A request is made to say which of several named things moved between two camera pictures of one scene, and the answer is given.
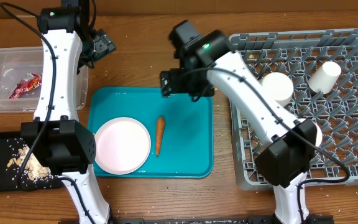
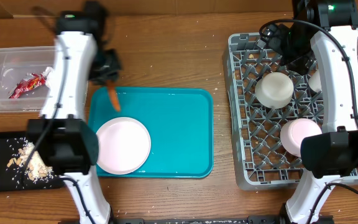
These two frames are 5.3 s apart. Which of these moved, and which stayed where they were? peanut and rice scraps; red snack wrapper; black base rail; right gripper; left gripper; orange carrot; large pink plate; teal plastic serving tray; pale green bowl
Moved: left gripper; orange carrot; right gripper
Stayed: teal plastic serving tray; peanut and rice scraps; large pink plate; pale green bowl; red snack wrapper; black base rail
